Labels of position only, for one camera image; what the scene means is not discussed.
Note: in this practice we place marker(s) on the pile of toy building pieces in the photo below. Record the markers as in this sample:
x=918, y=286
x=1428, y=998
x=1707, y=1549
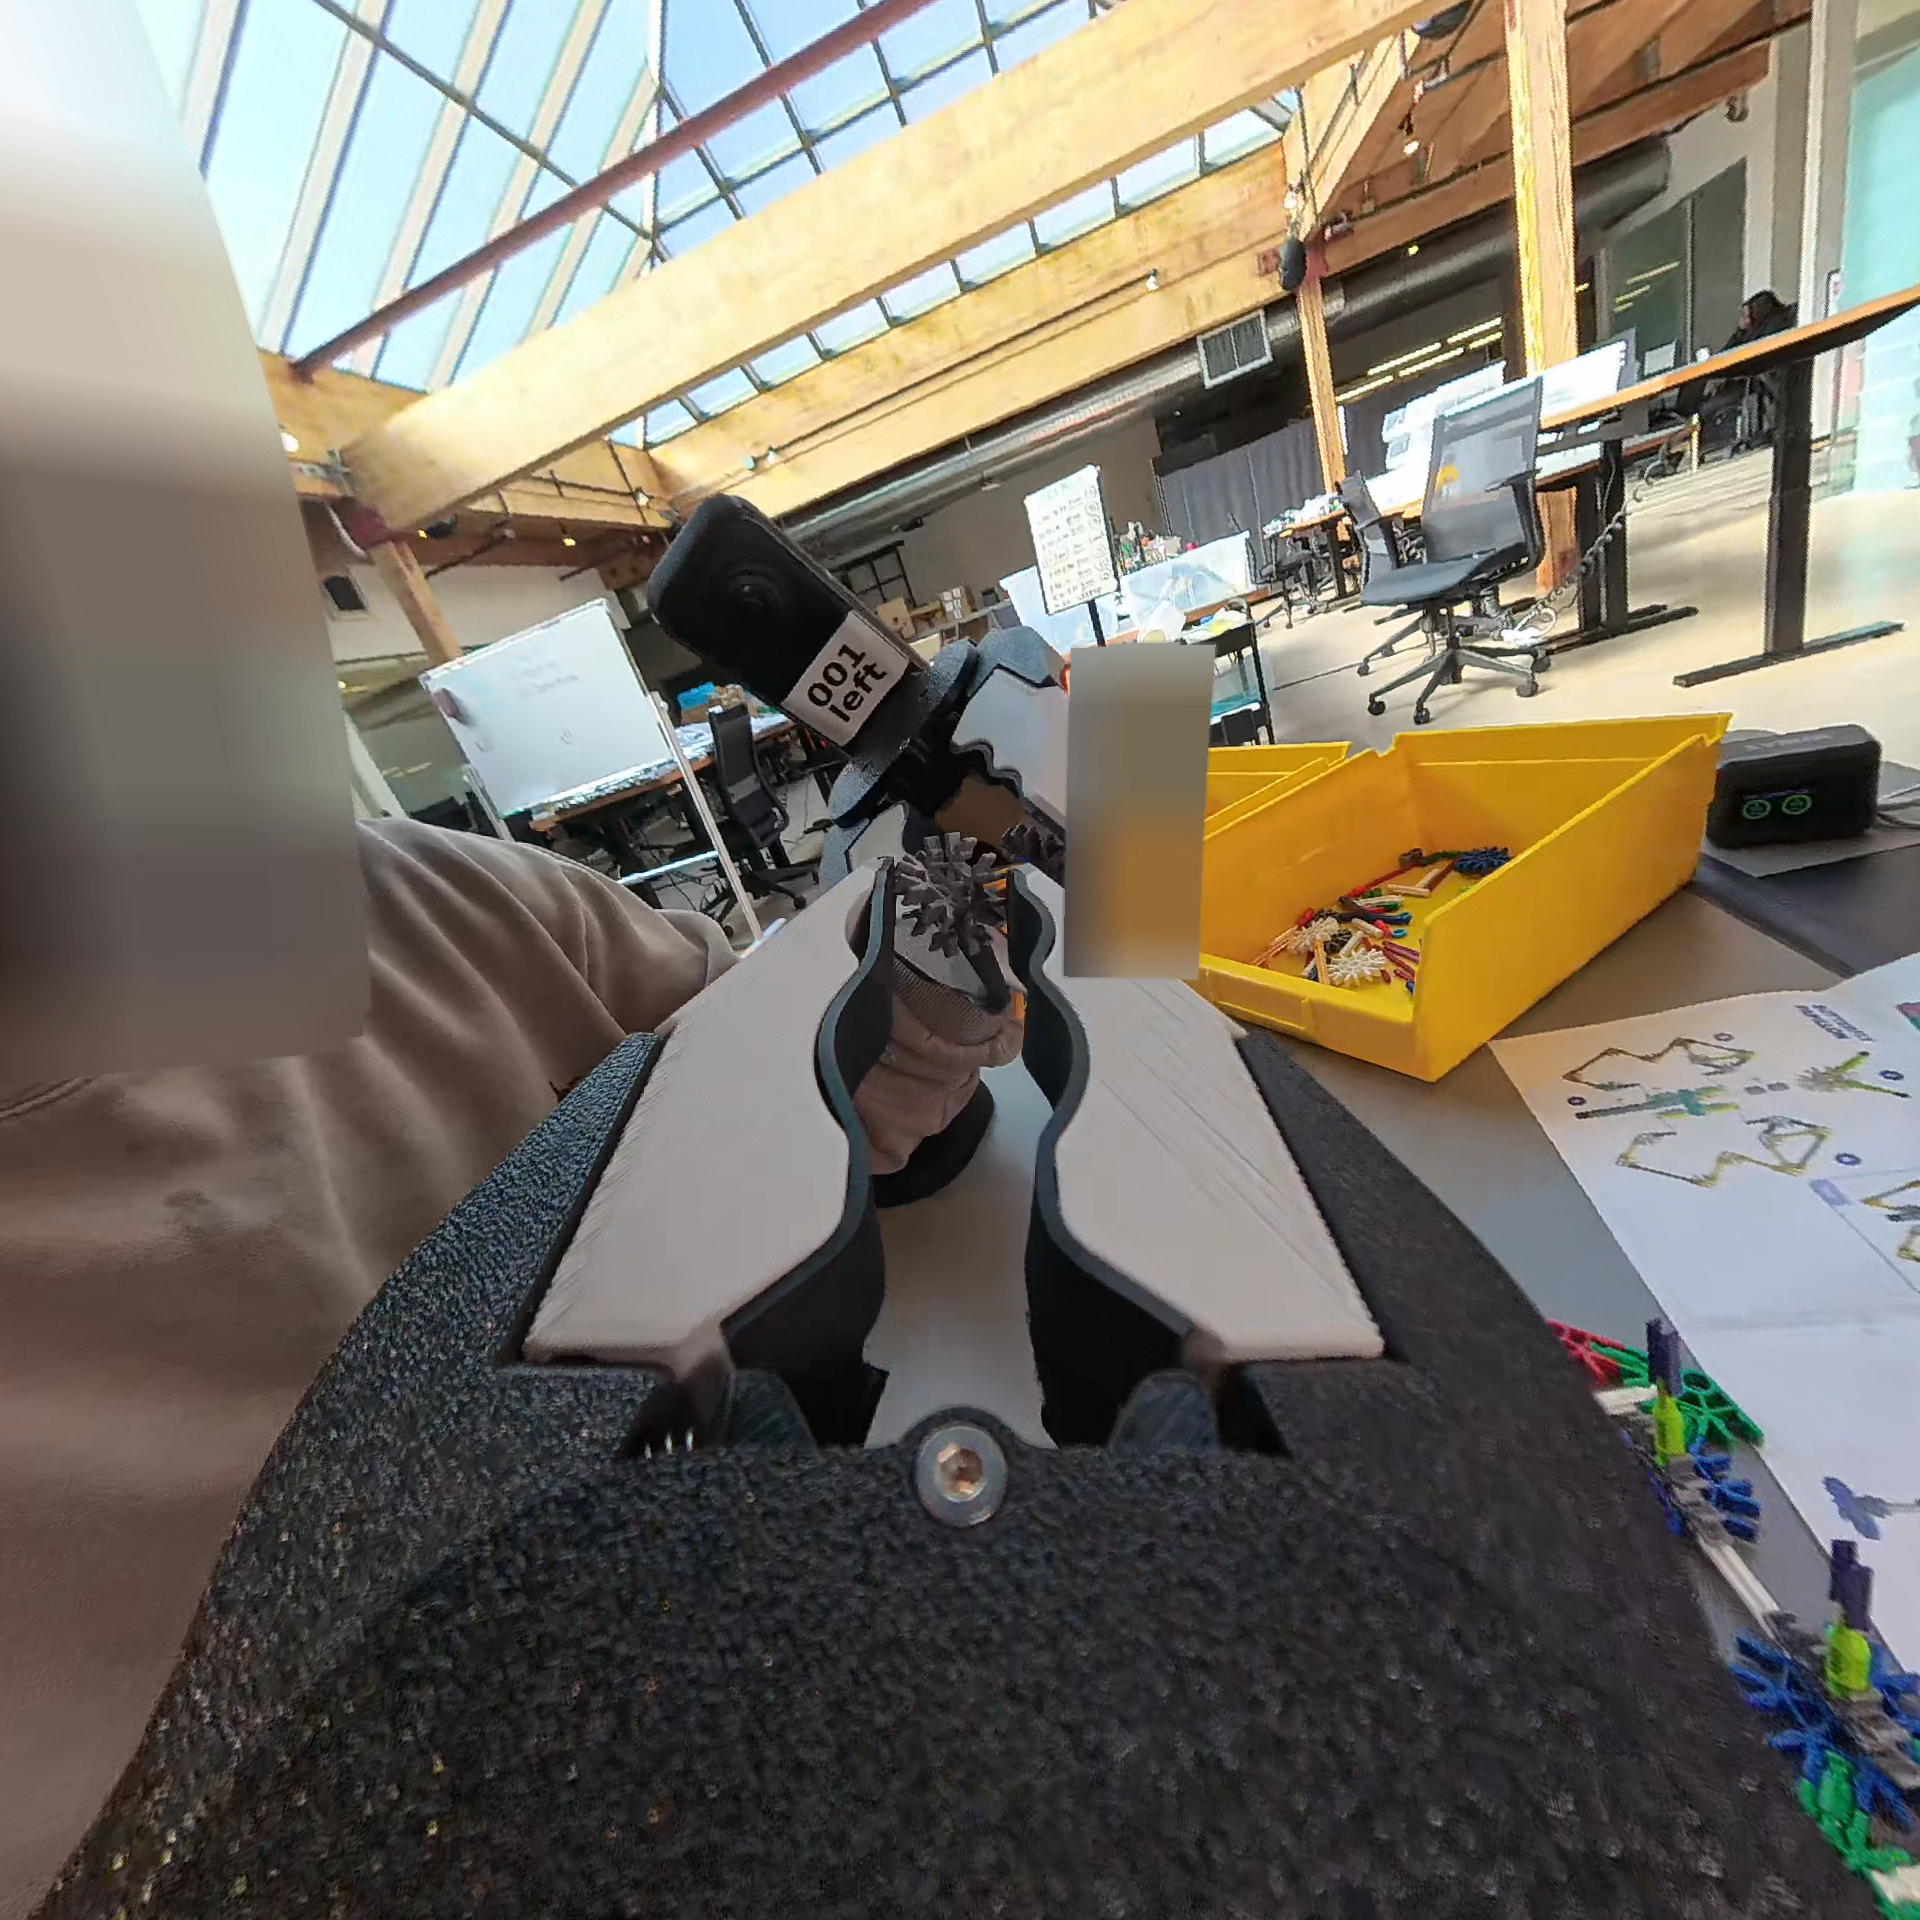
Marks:
x=1368, y=930

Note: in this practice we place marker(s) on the white folded instruction booklet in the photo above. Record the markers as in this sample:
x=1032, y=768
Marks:
x=1770, y=1260

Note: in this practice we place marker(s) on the wooden table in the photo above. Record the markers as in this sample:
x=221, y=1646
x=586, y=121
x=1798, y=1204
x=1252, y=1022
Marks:
x=1793, y=451

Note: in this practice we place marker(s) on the grey office chair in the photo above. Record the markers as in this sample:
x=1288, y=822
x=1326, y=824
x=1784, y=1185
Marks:
x=1472, y=509

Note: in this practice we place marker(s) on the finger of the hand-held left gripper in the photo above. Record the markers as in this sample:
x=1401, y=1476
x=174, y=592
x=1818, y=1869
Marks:
x=1021, y=766

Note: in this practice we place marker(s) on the white sign on stand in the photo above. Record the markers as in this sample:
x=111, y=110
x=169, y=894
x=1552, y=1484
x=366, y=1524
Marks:
x=1072, y=535

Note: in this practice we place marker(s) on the yellow plastic bin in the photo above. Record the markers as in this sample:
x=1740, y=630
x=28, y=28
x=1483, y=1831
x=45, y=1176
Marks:
x=1277, y=776
x=1532, y=902

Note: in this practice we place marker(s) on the person's beige clothing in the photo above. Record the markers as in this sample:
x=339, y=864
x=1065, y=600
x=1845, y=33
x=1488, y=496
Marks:
x=243, y=1351

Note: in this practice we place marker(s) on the person's left forearm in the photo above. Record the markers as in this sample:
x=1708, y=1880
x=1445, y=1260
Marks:
x=542, y=930

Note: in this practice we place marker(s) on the colourful toy rod model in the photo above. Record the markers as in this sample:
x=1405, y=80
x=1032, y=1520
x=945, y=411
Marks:
x=1801, y=1711

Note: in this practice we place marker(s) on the whiteboard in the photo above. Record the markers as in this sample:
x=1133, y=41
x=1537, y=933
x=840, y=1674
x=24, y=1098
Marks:
x=557, y=707

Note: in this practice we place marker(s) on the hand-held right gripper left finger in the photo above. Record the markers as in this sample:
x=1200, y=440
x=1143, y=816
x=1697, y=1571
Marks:
x=677, y=1200

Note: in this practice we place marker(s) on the black device with green display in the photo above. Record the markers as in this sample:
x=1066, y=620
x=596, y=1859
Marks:
x=1794, y=787

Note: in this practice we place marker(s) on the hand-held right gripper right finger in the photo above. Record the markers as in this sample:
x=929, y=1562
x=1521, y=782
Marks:
x=1216, y=1200

